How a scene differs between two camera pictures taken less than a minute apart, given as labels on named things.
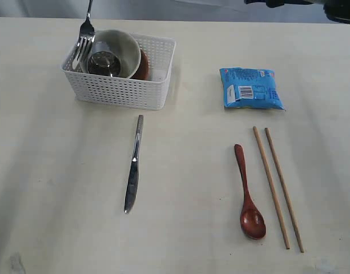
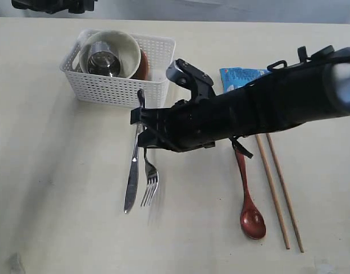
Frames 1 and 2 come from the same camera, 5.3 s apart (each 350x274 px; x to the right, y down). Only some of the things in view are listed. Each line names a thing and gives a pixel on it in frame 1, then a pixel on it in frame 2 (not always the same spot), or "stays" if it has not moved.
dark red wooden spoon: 252,224 stays
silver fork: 87,35 -> 151,174
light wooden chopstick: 271,188 stays
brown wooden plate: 143,72 stays
